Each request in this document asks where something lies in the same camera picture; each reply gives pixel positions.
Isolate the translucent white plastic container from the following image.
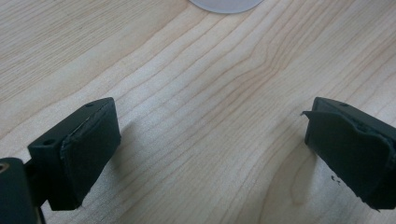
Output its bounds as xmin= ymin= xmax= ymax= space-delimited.
xmin=188 ymin=0 xmax=265 ymax=15

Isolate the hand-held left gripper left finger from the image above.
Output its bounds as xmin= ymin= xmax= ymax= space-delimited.
xmin=27 ymin=97 xmax=122 ymax=212

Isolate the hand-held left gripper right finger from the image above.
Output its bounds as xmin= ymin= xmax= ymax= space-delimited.
xmin=300 ymin=96 xmax=396 ymax=213

